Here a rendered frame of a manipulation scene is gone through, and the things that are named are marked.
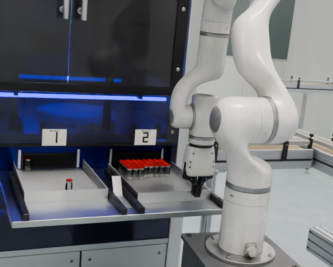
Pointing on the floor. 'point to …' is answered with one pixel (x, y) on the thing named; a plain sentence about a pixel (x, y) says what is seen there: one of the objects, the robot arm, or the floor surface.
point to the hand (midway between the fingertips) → (196, 190)
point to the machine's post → (175, 234)
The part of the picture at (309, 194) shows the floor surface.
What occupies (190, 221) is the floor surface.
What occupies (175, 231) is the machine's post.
